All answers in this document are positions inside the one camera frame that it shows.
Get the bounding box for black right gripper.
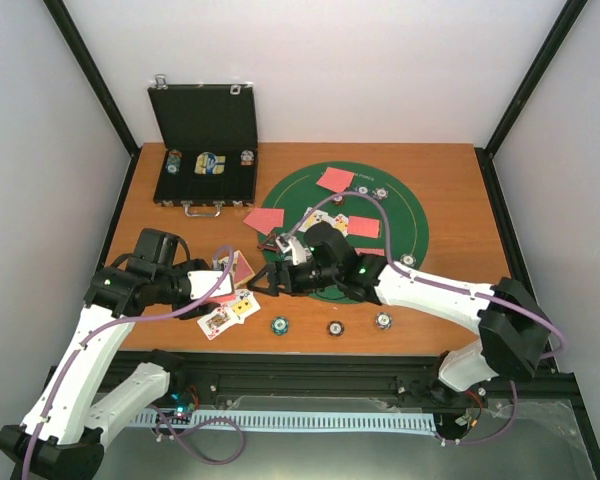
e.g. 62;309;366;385
247;261;340;298

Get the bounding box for brown poker chip stack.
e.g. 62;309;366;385
327;321;344;337

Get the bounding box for teal poker chip stack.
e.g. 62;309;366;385
271;316;290;336

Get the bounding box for red card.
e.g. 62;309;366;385
355;247;385;256
347;216;381;239
337;169;355;190
259;208;285;227

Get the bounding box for red card being drawn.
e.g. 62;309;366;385
243;208;278;235

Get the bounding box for purple poker chip stack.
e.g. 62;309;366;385
375;312;393;330

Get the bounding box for red playing card deck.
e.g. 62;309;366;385
205;293;236;304

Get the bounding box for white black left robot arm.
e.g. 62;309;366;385
0;228;233;479

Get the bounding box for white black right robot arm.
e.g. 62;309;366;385
247;222;555;392

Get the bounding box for black triangular dealer button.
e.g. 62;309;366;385
257;233;279;252

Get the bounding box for yellow red card box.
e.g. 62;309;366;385
230;250;255;288

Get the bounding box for round green poker mat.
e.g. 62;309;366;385
256;160;430;304

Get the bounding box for purple chips in case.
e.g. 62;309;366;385
240;150;256;166

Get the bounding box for teal chips in case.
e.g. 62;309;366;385
165;150;182;175

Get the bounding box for card deck in case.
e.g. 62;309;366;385
194;152;226;176

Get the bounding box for open black poker case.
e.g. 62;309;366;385
148;75;259;218

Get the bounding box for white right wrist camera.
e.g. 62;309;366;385
275;234;307;266

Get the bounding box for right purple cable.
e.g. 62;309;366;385
284;190;569;446

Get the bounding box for light blue slotted cable duct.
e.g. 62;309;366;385
129;409;438;434

